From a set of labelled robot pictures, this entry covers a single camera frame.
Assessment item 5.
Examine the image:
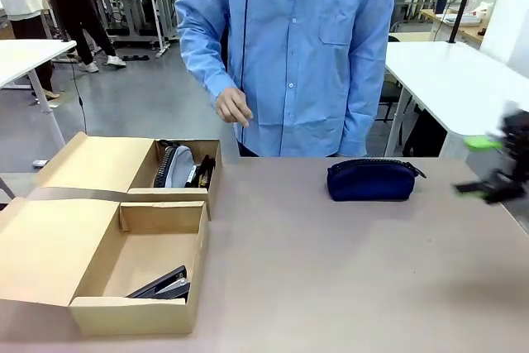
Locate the person in black clothes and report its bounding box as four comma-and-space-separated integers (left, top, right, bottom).
44, 0, 127, 74

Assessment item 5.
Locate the person's right forearm blue sleeve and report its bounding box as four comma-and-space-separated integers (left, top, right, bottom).
174, 9, 243, 100

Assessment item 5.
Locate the yellow utility knife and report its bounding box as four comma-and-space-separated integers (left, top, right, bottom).
196, 154, 217, 188

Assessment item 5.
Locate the large white table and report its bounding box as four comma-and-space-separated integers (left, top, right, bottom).
383, 41, 529, 159

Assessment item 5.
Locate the light wooden table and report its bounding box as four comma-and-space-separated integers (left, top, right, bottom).
418, 7, 485, 45

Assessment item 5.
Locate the white table with white legs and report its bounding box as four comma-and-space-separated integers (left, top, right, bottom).
0, 39, 79, 151

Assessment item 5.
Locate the cardboard box with lid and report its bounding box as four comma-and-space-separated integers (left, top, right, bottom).
35, 131, 223, 222

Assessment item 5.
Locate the person in blue shirt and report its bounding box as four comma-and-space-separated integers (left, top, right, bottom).
174, 0, 396, 159

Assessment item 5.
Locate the navy blue pencil case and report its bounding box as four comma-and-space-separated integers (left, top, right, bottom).
326, 157, 427, 203

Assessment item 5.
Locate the person's right hand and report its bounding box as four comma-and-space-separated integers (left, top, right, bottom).
215, 85, 255, 129

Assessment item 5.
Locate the person's left forearm blue sleeve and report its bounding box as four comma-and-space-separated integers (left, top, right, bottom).
336, 55, 394, 159

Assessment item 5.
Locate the black stapler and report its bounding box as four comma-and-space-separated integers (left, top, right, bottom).
125, 265, 192, 301

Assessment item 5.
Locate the large open cardboard box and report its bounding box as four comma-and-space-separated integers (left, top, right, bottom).
0, 198, 210, 336

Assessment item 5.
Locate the grey zippered pencil case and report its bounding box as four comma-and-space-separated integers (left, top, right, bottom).
153, 143, 196, 189

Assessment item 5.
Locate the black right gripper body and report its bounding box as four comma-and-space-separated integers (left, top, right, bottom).
485, 109, 529, 206

